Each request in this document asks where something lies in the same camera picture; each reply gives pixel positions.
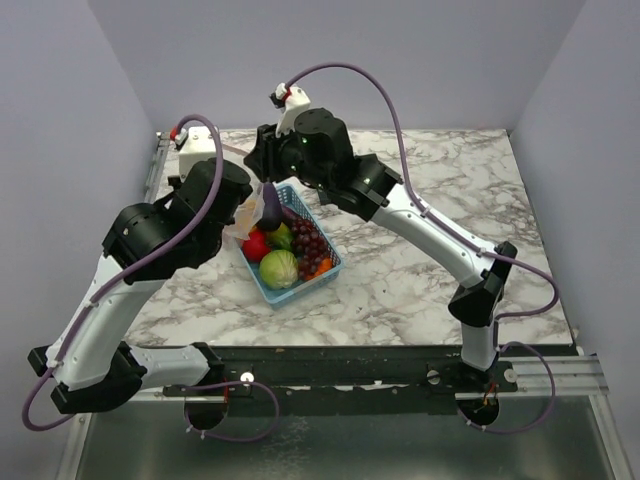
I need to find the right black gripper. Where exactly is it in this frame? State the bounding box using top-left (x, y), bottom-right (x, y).
top-left (242, 116), bottom-right (332, 194)

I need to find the clear pink zip top bag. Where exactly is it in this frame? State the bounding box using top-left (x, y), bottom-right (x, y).
top-left (225, 184), bottom-right (265, 240)

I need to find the purple eggplant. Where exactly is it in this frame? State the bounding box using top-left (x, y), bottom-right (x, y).
top-left (257, 183), bottom-right (283, 232)

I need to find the blue plastic basket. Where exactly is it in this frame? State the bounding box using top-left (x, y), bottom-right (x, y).
top-left (241, 183), bottom-right (344, 309)

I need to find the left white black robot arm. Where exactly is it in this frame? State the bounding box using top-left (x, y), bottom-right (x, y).
top-left (28, 158), bottom-right (252, 415)

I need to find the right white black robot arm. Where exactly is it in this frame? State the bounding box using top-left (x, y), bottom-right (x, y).
top-left (244, 108), bottom-right (517, 391)

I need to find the yellow bell pepper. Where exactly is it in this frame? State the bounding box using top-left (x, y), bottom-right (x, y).
top-left (233, 200), bottom-right (256, 240)

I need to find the red apple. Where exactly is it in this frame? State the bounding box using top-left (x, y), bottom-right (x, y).
top-left (242, 230), bottom-right (271, 263)

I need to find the green leafy vegetable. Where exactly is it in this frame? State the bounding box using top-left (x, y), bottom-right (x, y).
top-left (266, 223), bottom-right (294, 251)

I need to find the green cabbage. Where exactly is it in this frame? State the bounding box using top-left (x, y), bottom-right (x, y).
top-left (258, 250), bottom-right (298, 290)

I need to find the purple grape bunch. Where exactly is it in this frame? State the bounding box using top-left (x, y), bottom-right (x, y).
top-left (283, 207), bottom-right (331, 281)

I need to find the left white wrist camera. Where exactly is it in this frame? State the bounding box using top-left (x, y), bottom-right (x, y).
top-left (169, 126), bottom-right (216, 180)

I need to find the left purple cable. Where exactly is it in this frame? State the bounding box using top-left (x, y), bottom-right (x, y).
top-left (21, 114), bottom-right (281, 444)

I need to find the purple cable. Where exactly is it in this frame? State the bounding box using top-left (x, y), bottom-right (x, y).
top-left (279, 61), bottom-right (560, 435)
top-left (21, 114), bottom-right (281, 444)

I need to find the aluminium side rail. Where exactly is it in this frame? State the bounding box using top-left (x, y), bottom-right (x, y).
top-left (119, 131), bottom-right (171, 301)

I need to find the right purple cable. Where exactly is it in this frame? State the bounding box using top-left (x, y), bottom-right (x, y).
top-left (279, 61), bottom-right (560, 435)

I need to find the black mounting rail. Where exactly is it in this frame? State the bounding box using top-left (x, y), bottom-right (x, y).
top-left (130, 344), bottom-right (521, 417)

